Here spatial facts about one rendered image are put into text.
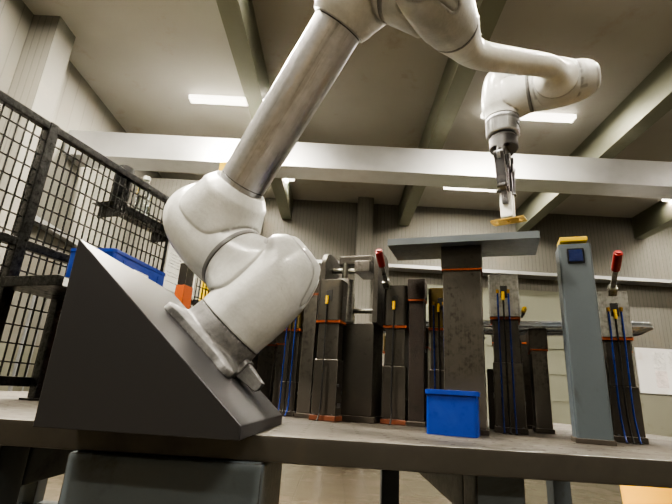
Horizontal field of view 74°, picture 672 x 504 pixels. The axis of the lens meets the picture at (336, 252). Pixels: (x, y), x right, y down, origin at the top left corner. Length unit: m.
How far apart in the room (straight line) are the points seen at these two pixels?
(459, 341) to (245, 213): 0.59
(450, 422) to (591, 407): 0.31
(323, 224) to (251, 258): 8.05
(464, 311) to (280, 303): 0.49
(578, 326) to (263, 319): 0.70
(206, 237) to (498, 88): 0.88
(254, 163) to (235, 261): 0.20
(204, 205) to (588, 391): 0.90
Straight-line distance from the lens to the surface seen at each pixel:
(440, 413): 1.02
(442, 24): 0.87
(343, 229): 8.88
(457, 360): 1.14
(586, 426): 1.14
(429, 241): 1.17
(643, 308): 10.24
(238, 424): 0.66
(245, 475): 0.77
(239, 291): 0.86
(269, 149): 0.93
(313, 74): 0.92
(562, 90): 1.31
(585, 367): 1.15
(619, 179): 6.43
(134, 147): 6.17
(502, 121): 1.32
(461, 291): 1.16
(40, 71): 5.83
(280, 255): 0.86
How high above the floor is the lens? 0.76
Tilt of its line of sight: 18 degrees up
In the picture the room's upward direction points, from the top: 4 degrees clockwise
